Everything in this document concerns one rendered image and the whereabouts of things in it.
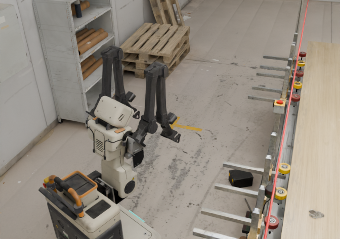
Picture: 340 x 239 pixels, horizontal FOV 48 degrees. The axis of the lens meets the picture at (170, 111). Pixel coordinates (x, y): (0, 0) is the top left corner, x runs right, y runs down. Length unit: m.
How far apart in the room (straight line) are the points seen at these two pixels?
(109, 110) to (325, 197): 1.43
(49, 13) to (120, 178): 2.19
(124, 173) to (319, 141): 1.44
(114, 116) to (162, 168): 1.71
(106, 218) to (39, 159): 2.06
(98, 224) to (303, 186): 1.30
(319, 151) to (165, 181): 1.61
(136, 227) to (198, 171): 1.15
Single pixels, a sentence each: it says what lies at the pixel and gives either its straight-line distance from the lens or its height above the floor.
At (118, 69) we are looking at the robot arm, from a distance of 2.66.
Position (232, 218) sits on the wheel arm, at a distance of 2.36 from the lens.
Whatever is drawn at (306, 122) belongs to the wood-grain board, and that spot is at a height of 0.90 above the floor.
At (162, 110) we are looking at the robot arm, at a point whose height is 1.31.
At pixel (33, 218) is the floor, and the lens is 3.75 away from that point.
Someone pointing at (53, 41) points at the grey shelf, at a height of 1.10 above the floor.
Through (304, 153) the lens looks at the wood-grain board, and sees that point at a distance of 2.85.
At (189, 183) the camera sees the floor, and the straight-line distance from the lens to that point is 3.81.
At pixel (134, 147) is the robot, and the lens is 2.38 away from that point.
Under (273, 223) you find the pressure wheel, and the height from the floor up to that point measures 0.91.
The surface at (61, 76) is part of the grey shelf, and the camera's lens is 4.50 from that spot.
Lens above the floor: 2.59
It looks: 32 degrees down
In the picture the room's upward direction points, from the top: 2 degrees counter-clockwise
